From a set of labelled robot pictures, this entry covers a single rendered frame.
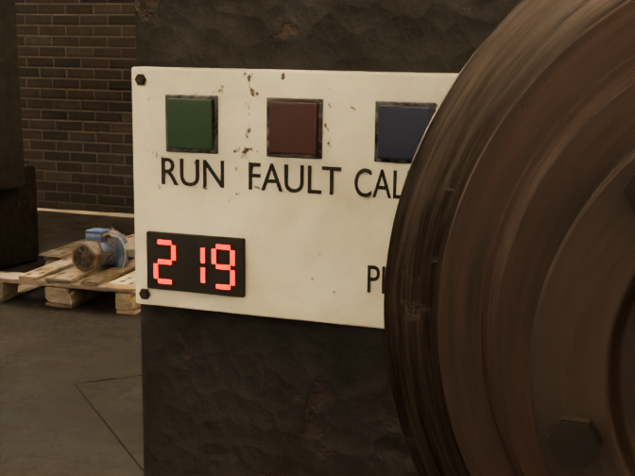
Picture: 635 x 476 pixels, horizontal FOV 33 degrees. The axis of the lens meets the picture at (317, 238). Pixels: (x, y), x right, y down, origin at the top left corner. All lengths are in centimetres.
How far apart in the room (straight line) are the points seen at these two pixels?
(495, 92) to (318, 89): 20
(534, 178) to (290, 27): 28
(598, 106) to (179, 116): 35
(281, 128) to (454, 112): 20
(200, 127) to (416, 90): 16
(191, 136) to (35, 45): 729
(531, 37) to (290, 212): 26
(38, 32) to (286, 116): 731
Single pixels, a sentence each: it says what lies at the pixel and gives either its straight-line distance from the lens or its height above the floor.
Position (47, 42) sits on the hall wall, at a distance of 800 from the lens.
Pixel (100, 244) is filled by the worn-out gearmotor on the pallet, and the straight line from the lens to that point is 522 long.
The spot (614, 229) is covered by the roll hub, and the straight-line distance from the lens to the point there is 49.
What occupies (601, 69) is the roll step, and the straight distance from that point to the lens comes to 56.
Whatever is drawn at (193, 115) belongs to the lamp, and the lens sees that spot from 78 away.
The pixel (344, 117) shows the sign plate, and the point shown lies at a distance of 74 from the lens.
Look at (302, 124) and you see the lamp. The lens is 75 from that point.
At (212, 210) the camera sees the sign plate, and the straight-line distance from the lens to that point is 79.
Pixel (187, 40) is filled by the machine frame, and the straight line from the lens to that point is 81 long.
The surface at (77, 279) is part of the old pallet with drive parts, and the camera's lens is 518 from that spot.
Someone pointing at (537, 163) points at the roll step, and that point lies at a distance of 56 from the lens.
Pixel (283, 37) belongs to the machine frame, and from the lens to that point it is 78.
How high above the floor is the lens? 126
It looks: 10 degrees down
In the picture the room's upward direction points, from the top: 1 degrees clockwise
